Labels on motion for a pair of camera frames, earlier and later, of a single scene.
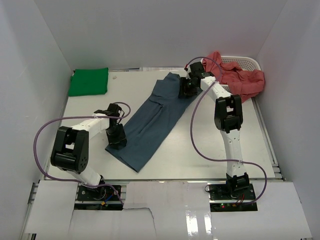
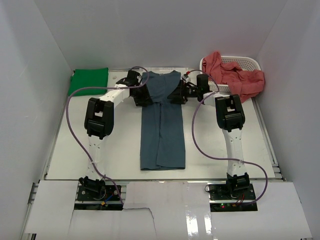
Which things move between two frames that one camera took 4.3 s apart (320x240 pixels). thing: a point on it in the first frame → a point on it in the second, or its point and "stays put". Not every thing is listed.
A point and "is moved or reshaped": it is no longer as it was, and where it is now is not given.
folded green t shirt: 88,81 stays put
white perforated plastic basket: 246,63 stays put
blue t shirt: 153,121 is moved or reshaped
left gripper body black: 116,135 → 141,95
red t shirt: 245,83 stays put
